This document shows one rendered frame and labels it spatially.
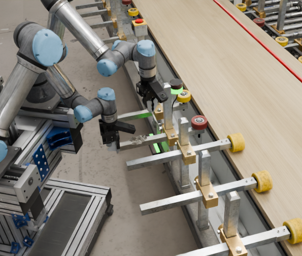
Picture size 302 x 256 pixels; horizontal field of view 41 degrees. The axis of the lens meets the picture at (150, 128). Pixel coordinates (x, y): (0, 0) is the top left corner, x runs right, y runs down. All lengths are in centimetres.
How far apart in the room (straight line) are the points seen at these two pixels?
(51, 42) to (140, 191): 167
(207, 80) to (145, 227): 104
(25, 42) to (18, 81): 14
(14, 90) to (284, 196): 109
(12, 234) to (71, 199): 45
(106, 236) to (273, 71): 144
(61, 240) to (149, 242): 55
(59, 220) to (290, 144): 142
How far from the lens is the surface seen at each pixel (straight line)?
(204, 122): 198
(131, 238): 265
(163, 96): 176
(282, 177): 176
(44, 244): 248
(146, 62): 172
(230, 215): 134
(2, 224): 238
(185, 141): 174
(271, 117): 207
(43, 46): 145
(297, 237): 149
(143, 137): 196
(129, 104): 373
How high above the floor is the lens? 212
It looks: 38 degrees down
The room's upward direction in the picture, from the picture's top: 5 degrees counter-clockwise
